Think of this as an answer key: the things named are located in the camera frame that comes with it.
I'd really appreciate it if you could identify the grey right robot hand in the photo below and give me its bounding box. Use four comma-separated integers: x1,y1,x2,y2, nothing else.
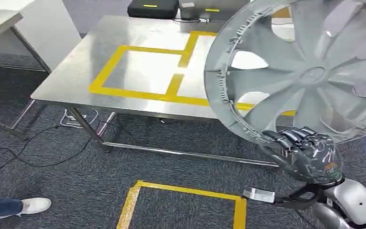
258,126,345,186

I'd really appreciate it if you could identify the grey plastic wheel cover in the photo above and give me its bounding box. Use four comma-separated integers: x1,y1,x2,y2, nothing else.
203,0,366,149

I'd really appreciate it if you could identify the grey equipment box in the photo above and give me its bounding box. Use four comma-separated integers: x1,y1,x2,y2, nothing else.
179,0,251,23

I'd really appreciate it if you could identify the black case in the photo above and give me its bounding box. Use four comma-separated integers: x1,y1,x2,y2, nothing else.
127,0,180,19

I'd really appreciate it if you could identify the white power strip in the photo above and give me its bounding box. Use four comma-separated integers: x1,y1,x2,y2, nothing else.
60,109,99,129

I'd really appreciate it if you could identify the steel table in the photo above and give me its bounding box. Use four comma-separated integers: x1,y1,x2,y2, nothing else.
30,15,297,168

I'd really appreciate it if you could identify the person's white shoe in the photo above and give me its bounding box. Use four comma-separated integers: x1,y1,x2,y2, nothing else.
19,197,52,216

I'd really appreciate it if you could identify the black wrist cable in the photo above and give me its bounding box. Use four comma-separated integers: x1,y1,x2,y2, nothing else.
274,185,326,211

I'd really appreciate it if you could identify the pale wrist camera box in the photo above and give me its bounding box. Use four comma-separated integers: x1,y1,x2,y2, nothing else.
242,186,276,204

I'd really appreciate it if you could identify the black cable on table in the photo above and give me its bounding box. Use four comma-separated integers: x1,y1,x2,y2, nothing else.
173,18,210,24

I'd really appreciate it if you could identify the black floor cable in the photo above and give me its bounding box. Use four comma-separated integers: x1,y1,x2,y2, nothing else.
0,120,123,173

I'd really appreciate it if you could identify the steel table frame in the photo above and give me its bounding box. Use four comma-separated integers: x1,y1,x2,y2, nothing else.
0,99,37,140

